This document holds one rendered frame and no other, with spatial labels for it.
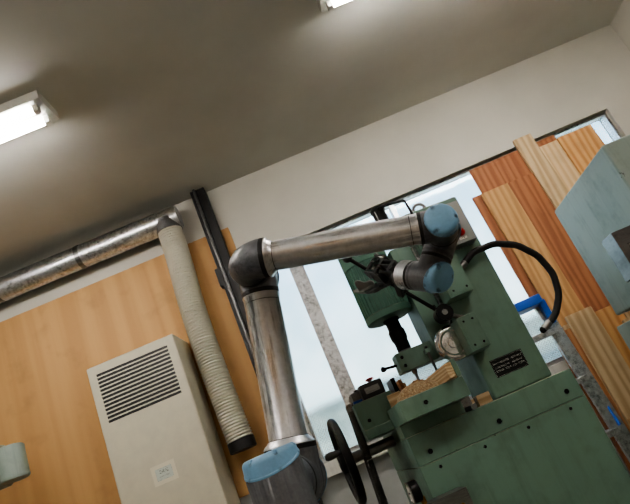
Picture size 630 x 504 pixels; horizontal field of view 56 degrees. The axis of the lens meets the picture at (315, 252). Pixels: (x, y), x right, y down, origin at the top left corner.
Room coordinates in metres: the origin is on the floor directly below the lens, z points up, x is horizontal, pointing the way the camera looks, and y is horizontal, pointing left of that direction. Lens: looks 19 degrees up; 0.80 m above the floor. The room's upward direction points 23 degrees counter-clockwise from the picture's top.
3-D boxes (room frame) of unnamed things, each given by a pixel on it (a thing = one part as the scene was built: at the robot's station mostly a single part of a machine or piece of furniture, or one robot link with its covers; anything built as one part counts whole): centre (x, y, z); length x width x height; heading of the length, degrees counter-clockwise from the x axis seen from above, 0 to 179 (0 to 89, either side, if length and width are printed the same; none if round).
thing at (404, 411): (2.08, -0.05, 0.87); 0.61 x 0.30 x 0.06; 10
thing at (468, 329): (2.00, -0.36, 1.02); 0.09 x 0.07 x 0.12; 10
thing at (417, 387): (1.84, -0.12, 0.92); 0.14 x 0.09 x 0.04; 100
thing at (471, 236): (2.04, -0.49, 1.40); 0.10 x 0.06 x 0.16; 100
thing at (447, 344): (2.02, -0.30, 1.02); 0.12 x 0.03 x 0.12; 100
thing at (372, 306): (2.12, -0.15, 1.35); 0.18 x 0.18 x 0.31
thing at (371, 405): (2.07, 0.03, 0.91); 0.15 x 0.14 x 0.09; 10
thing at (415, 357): (2.13, -0.17, 1.03); 0.14 x 0.07 x 0.09; 100
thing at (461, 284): (2.01, -0.39, 1.22); 0.09 x 0.08 x 0.15; 100
